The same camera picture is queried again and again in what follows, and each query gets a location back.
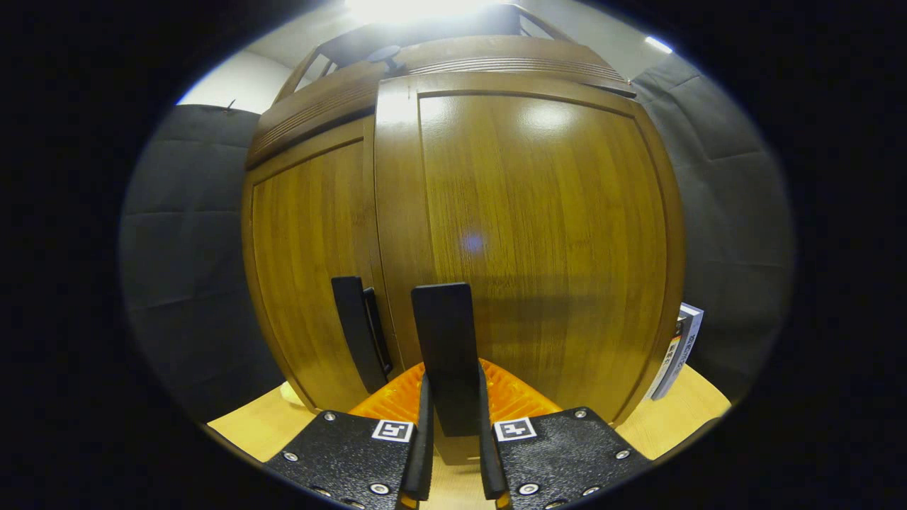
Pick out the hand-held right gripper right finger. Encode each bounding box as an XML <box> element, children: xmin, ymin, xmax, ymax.
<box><xmin>478</xmin><ymin>358</ymin><xmax>651</xmax><ymax>510</ymax></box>

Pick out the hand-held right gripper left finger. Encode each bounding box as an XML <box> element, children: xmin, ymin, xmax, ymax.
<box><xmin>266</xmin><ymin>361</ymin><xmax>434</xmax><ymax>510</ymax></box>

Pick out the wooden shoe cabinet door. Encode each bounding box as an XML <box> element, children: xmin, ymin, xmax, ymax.
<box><xmin>241</xmin><ymin>117</ymin><xmax>401</xmax><ymax>413</ymax></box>
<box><xmin>373</xmin><ymin>73</ymin><xmax>687</xmax><ymax>465</ymax></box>

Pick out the wooden double-door shoe cabinet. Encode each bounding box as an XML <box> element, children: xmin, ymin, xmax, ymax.
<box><xmin>241</xmin><ymin>4</ymin><xmax>687</xmax><ymax>465</ymax></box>

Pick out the brown spine book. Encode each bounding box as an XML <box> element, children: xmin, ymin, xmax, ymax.
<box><xmin>648</xmin><ymin>315</ymin><xmax>688</xmax><ymax>397</ymax></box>

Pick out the grey blue book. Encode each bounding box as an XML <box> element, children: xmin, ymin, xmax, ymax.
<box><xmin>653</xmin><ymin>303</ymin><xmax>704</xmax><ymax>401</ymax></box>

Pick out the black backdrop cloth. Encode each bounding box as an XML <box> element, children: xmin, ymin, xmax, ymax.
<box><xmin>119</xmin><ymin>53</ymin><xmax>794</xmax><ymax>422</ymax></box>

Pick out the large ceiling light panel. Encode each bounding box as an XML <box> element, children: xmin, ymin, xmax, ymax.
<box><xmin>344</xmin><ymin>0</ymin><xmax>497</xmax><ymax>26</ymax></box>

